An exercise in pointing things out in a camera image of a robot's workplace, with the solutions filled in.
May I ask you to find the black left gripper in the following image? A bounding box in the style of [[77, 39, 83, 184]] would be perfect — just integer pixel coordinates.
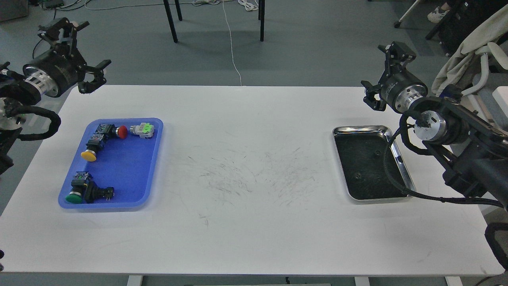
[[22, 17, 112, 98]]

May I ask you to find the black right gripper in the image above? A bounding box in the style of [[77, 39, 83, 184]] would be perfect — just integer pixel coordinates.
[[360, 41, 428, 114]]

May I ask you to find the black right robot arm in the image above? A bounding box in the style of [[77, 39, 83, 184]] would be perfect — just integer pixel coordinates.
[[361, 41, 508, 210]]

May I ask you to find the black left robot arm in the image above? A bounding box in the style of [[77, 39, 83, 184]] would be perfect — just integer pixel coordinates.
[[0, 17, 111, 173]]

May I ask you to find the white sneaker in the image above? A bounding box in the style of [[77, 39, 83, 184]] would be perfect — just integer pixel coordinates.
[[427, 7, 450, 23]]

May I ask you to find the red mushroom push button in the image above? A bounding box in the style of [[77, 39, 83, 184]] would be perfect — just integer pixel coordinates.
[[95, 124, 128, 140]]

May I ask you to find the steel tray with black mat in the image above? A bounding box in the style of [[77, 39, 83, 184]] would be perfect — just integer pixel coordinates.
[[333, 125, 416, 203]]

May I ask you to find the black chair leg left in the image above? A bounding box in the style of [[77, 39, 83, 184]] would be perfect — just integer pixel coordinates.
[[163, 0, 183, 43]]

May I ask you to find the black chair leg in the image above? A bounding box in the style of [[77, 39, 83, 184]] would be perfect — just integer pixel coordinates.
[[163, 0, 183, 43], [257, 0, 266, 42]]

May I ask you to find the beige cloth on chair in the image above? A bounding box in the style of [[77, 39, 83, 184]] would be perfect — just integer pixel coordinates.
[[431, 5, 508, 96]]

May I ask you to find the blue plastic tray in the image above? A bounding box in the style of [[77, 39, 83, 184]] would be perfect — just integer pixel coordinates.
[[58, 118, 164, 212]]

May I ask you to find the black chair leg right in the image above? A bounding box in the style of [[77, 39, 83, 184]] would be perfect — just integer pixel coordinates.
[[257, 0, 266, 42]]

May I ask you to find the black floor cable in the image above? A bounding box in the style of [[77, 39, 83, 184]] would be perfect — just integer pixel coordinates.
[[32, 0, 86, 60]]

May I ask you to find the yellow push button switch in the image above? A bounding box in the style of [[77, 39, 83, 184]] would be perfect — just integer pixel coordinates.
[[81, 133, 106, 162]]

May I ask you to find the grey switch with green label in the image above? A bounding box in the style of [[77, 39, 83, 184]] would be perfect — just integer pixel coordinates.
[[129, 122, 155, 139]]

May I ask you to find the white chair frame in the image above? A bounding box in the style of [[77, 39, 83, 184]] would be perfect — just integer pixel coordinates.
[[460, 42, 508, 137]]

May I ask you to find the green push button switch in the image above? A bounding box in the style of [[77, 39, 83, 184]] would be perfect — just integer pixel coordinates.
[[65, 171, 94, 204]]

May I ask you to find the black switch contact block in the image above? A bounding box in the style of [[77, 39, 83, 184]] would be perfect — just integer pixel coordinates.
[[84, 181, 115, 203]]

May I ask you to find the white floor cable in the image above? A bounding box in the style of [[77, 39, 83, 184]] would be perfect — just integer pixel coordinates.
[[192, 0, 259, 86]]

